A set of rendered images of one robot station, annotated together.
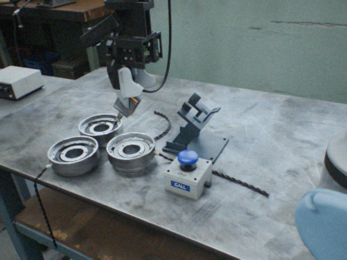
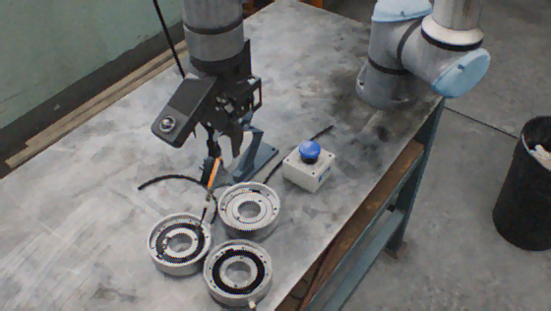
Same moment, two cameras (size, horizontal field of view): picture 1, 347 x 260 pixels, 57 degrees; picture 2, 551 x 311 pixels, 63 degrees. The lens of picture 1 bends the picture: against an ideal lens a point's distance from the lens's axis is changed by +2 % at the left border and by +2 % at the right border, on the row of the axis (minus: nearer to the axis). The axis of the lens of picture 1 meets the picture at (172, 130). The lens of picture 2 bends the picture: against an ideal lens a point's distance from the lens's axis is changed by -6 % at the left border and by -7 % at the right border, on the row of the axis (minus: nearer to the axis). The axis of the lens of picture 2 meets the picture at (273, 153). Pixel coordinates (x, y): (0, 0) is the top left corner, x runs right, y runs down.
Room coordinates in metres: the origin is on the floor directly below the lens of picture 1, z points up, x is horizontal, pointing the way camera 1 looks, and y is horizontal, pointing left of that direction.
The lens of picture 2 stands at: (0.47, 0.60, 1.46)
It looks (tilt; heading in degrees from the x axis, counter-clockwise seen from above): 44 degrees down; 277
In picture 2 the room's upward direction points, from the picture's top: 1 degrees counter-clockwise
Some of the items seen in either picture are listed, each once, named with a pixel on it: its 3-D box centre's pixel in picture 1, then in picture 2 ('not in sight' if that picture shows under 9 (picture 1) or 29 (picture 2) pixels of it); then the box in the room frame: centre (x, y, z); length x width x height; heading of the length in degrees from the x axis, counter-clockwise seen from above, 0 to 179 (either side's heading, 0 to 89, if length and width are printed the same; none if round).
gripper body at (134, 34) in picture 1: (132, 33); (222, 83); (0.61, 0.06, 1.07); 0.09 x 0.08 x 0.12; 61
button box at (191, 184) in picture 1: (191, 175); (310, 163); (0.48, -0.03, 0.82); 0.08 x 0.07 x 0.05; 60
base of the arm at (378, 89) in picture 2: not in sight; (391, 73); (0.31, -0.32, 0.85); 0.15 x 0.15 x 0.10
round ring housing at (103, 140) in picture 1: (102, 130); (181, 245); (0.68, 0.17, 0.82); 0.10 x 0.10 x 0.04
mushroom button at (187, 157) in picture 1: (188, 164); (309, 155); (0.48, -0.03, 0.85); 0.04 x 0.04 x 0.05
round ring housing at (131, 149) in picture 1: (132, 152); (249, 212); (0.58, 0.09, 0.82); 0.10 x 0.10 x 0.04
